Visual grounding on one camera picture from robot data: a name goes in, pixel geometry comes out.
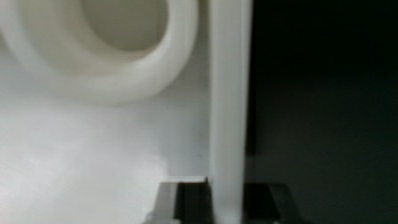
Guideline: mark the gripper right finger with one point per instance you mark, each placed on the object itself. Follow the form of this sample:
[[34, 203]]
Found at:
[[269, 204]]

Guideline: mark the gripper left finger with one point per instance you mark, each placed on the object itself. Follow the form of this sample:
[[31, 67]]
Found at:
[[182, 203]]

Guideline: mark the white square table top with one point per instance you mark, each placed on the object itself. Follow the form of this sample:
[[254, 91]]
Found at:
[[123, 109]]

